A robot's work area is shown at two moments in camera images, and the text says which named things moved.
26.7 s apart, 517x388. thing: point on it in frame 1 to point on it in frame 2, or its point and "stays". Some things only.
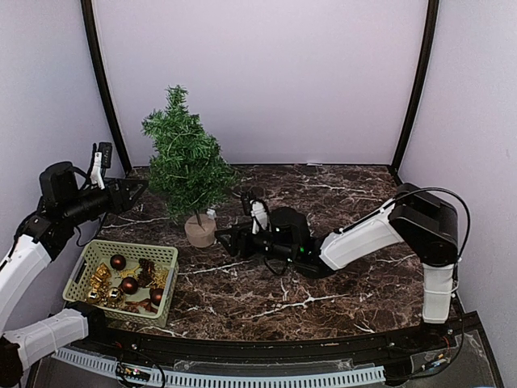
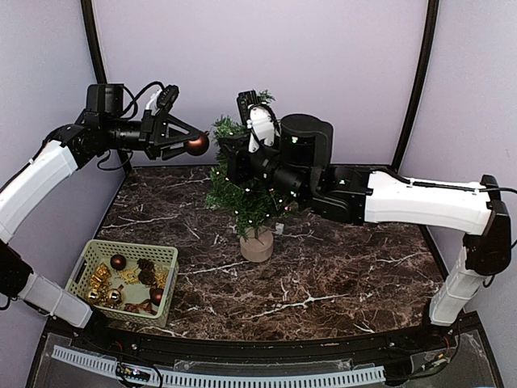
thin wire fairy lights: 186,166 to 261,212
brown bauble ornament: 130,285 to 199,146
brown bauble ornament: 118,262 stays
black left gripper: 120,201 to 154,132
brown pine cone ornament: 146,272 stays
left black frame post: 90,30 stays
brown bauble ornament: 156,296 stays
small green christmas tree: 190,171 to 250,208
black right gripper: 240,234 to 237,172
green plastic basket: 131,282 stays
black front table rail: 318,348 stays
